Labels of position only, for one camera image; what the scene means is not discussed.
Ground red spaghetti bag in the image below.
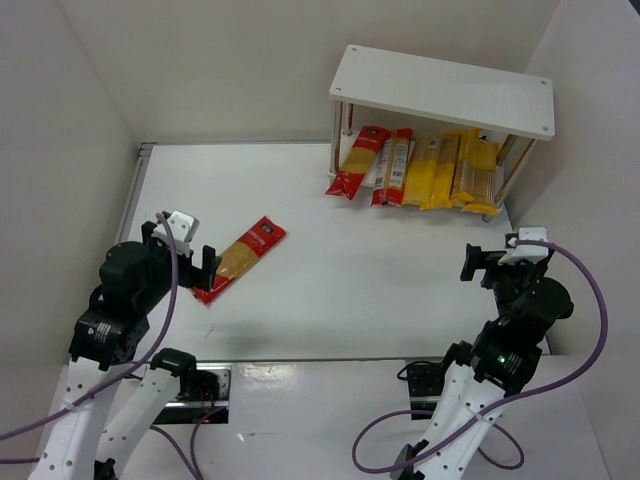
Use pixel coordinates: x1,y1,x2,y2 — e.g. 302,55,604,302
191,216,287,305
325,125,390,200

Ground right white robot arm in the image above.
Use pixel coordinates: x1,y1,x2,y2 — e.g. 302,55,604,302
390,245,573,479

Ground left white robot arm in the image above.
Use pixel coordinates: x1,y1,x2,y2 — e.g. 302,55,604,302
30,211,221,479

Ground yellow pasta bag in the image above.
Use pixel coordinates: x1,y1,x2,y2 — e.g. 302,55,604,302
449,128,481,207
462,140,501,216
420,131,461,210
402,132,443,210

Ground yellow pasta bag middle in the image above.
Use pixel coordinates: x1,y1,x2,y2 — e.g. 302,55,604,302
420,131,461,210

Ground yellow pasta bag far right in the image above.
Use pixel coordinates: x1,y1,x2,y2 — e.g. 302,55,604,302
462,140,501,216

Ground yellow pasta bag left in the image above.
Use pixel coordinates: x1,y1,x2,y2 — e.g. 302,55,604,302
402,132,443,210

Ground red pasta bag on shelf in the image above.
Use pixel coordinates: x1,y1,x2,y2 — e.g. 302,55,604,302
371,128,413,207

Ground white two-tier shelf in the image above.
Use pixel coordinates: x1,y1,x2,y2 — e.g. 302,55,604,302
328,45,555,207

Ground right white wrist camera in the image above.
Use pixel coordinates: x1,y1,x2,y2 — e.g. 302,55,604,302
498,226,549,265

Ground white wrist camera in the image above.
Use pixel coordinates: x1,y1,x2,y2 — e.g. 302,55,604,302
151,210,200,256
498,226,549,265

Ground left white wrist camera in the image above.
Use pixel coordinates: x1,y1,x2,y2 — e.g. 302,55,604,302
151,210,200,256

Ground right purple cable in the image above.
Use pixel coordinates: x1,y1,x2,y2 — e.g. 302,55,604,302
351,239,610,474

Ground purple cable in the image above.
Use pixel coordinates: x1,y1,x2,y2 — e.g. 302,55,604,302
351,239,610,474
0,212,231,480

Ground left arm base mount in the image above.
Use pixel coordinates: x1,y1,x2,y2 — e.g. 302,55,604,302
153,362,232,426

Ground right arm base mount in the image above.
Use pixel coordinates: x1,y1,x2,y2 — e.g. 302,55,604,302
396,360,444,420

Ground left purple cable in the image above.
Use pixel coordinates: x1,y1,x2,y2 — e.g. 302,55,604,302
0,212,231,480

